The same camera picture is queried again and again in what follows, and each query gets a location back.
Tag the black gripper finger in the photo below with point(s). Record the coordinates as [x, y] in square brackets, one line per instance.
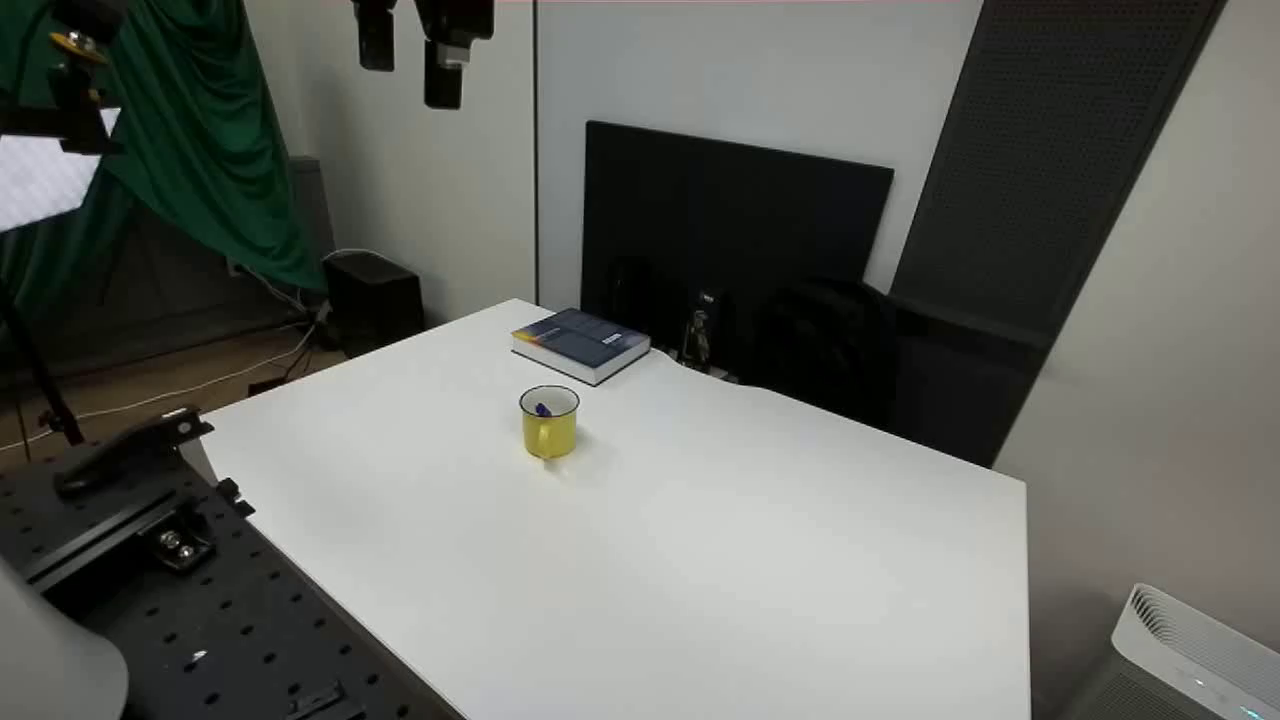
[445, 63]
[372, 32]

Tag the yellow cup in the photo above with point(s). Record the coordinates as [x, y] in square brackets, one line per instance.
[548, 436]

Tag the white rounded robot base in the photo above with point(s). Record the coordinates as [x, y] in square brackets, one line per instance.
[53, 653]

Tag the green curtain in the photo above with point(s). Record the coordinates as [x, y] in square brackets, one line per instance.
[201, 144]

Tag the black speaker box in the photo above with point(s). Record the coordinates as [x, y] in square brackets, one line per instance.
[372, 299]

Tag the black flat monitor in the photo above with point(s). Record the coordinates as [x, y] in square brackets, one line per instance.
[695, 226]

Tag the dark blue book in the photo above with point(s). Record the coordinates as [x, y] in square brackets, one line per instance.
[583, 345]

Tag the white light panel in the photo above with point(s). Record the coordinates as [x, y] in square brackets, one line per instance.
[41, 181]

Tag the black light stand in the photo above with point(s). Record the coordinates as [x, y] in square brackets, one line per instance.
[37, 372]

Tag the black clamp bar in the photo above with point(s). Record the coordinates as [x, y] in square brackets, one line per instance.
[124, 452]

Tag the black perforated breadboard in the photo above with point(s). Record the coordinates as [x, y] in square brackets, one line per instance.
[227, 627]

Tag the white bin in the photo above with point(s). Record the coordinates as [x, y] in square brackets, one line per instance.
[1182, 665]

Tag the black camera mount head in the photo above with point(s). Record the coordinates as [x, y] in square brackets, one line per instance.
[82, 81]

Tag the small black bracket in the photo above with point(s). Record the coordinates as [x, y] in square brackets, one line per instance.
[180, 546]

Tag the dark grey wall panel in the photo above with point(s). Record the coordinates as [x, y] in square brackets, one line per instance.
[1027, 201]

